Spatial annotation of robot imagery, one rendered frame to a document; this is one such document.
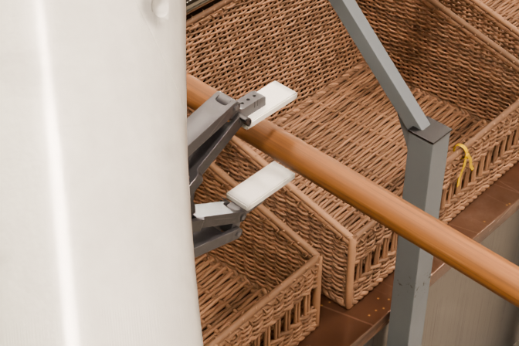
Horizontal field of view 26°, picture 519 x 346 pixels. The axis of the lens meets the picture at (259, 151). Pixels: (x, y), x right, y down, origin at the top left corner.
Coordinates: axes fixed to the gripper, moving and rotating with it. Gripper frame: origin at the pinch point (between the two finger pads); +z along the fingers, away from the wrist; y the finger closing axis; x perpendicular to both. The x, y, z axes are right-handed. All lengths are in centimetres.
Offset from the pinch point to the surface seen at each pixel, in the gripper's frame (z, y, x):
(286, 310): 21, 52, -15
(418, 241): -1.3, 0.1, 19.2
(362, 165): 61, 60, -34
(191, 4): 15.1, 2.5, -26.8
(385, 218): -1.3, -0.2, 15.4
